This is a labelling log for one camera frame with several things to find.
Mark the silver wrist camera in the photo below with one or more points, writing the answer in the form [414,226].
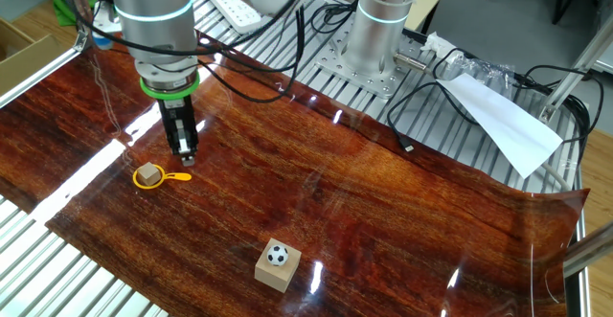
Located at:
[103,25]

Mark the white power strip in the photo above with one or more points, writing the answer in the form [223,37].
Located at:
[234,10]

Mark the silver cylindrical connector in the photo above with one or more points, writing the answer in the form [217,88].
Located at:
[409,61]

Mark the small wooden cube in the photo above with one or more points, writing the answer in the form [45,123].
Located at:
[149,174]

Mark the glossy wood-grain mat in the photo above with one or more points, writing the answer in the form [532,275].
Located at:
[335,187]

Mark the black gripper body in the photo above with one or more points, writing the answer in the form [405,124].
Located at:
[177,111]

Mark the cardboard box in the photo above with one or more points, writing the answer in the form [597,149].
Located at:
[29,61]

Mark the aluminium frame post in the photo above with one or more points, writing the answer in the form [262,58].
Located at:
[76,1]
[574,73]

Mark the white crumpled wrapper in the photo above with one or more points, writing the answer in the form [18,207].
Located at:
[436,44]

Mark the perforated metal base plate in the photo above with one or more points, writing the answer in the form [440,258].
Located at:
[378,84]

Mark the clear plastic bag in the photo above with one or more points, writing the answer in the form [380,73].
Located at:
[483,73]

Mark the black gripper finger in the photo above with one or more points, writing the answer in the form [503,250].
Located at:
[193,135]
[179,140]

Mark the miniature soccer ball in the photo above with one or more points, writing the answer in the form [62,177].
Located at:
[278,255]

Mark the aluminium frame bar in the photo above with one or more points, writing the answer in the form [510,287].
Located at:
[591,250]

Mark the white paper sheet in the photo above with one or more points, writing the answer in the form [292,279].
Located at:
[507,125]

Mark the large wooden block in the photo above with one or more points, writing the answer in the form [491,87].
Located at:
[278,278]

